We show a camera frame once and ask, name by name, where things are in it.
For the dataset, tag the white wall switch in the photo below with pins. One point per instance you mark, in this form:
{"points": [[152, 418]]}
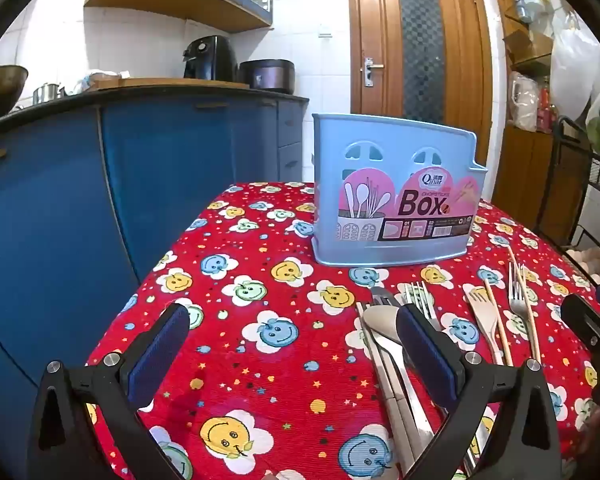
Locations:
{"points": [[325, 34]]}

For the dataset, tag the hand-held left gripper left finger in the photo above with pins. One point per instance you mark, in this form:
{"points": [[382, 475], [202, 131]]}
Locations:
{"points": [[160, 355]]}

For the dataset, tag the wooden shelf unit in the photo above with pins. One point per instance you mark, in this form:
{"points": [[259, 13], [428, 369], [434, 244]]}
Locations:
{"points": [[520, 175]]}

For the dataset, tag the steel pot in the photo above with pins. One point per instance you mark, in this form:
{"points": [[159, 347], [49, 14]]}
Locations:
{"points": [[47, 94]]}

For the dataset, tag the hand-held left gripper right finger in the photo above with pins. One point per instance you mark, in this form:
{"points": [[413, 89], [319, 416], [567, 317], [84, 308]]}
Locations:
{"points": [[420, 340]]}

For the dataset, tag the white plastic jug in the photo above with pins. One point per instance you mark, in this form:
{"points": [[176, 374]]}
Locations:
{"points": [[522, 100]]}

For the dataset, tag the cardboard box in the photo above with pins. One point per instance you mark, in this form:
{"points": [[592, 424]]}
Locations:
{"points": [[525, 45]]}

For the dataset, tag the blue base cabinet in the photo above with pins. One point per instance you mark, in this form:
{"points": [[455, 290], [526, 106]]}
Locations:
{"points": [[130, 185]]}

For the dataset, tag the metal spoon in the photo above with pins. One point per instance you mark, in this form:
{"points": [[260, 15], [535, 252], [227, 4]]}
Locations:
{"points": [[382, 322]]}

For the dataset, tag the wooden fork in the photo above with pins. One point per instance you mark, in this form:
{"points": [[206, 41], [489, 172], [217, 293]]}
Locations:
{"points": [[480, 305]]}

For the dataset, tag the metal table knife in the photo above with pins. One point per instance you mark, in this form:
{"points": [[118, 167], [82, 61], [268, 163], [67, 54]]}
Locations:
{"points": [[382, 380], [381, 295]]}

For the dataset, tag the light blue utensil holder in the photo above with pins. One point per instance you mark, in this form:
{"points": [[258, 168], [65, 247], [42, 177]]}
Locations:
{"points": [[380, 160]]}

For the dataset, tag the black metal rack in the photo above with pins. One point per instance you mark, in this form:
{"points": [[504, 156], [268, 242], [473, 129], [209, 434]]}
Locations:
{"points": [[561, 122]]}

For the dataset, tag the dark rice cooker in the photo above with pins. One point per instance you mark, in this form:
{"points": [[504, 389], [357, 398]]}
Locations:
{"points": [[267, 76]]}

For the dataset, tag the wooden chopstick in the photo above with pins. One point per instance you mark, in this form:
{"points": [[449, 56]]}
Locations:
{"points": [[531, 335], [497, 321]]}

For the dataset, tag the red bottle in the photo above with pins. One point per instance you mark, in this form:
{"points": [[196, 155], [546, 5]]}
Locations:
{"points": [[545, 110]]}

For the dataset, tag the wooden door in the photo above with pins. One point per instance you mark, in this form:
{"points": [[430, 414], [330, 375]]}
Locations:
{"points": [[380, 35]]}

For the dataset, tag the black air fryer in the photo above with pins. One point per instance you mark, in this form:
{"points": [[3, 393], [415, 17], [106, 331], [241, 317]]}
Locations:
{"points": [[210, 57]]}

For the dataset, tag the red flower print tablecloth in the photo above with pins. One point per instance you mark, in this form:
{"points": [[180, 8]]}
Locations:
{"points": [[290, 360]]}

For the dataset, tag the large white plastic bag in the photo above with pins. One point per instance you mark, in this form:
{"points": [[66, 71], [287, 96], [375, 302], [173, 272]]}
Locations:
{"points": [[580, 70]]}

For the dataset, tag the tray of eggs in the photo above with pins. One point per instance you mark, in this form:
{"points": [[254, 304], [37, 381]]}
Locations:
{"points": [[587, 262]]}

